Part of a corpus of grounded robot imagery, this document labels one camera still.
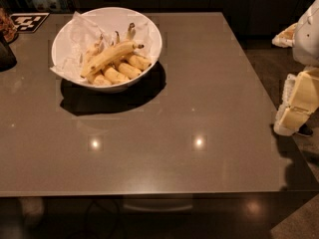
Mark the long top banana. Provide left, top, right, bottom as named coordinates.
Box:
left=80, top=40, right=144, bottom=78

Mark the banana back left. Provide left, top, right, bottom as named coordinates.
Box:
left=83, top=36, right=103, bottom=64

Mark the banana left front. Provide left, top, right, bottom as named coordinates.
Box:
left=87, top=72, right=112, bottom=86

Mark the banana middle front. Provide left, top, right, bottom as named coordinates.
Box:
left=116, top=62, right=142, bottom=80

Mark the brown patterned object top left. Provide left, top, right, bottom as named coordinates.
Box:
left=0, top=8, right=18, bottom=43

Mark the black white fiducial marker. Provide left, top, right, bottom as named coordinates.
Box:
left=10, top=13, right=49, bottom=33

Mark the banana right front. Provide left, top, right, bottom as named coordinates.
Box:
left=126, top=54, right=152, bottom=71

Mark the dark object left edge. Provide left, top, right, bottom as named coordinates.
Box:
left=0, top=33, right=17, bottom=71

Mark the banana centre front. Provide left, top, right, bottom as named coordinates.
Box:
left=102, top=66, right=129, bottom=85

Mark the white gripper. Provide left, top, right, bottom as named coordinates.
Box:
left=272, top=0, right=319, bottom=136

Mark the white paper liner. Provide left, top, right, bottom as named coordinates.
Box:
left=49, top=11, right=162, bottom=84

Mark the white bowl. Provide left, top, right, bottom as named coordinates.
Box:
left=51, top=6, right=163, bottom=94

